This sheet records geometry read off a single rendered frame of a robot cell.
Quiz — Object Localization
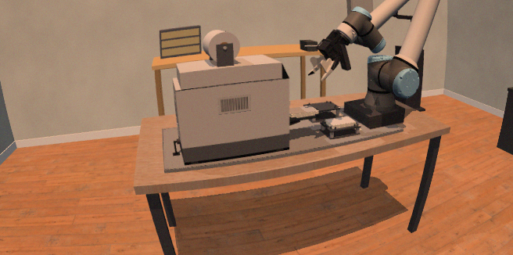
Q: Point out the beige cylinder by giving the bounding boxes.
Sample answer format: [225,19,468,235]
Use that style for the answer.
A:
[203,30,240,61]

